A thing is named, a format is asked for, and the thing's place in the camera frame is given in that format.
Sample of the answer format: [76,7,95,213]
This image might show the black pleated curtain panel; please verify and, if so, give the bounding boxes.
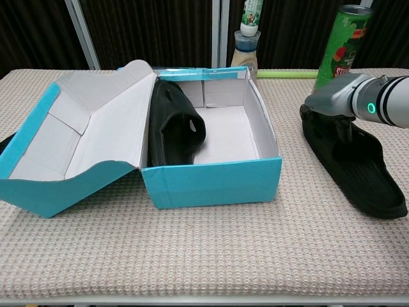
[228,0,364,70]
[364,0,409,70]
[79,0,214,70]
[0,0,91,79]

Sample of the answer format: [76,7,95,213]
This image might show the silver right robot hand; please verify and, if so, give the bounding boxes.
[299,73,364,146]

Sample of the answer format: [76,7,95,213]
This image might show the beige waffle tablecloth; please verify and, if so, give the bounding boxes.
[0,67,409,300]

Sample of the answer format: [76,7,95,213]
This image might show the green chip can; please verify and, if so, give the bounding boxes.
[314,4,374,93]

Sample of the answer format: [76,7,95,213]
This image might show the beige dressing bottle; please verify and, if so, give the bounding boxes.
[230,30,261,81]

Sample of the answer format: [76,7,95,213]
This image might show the black rubber slipper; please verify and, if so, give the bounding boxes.
[300,107,408,220]
[149,79,207,168]

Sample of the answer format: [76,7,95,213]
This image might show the light blue shoe box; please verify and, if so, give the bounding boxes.
[0,59,284,219]

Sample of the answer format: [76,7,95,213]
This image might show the blue green water squirter toy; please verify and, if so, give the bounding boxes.
[256,70,321,80]

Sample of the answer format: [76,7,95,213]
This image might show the white green-label bottle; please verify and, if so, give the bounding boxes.
[240,0,265,37]

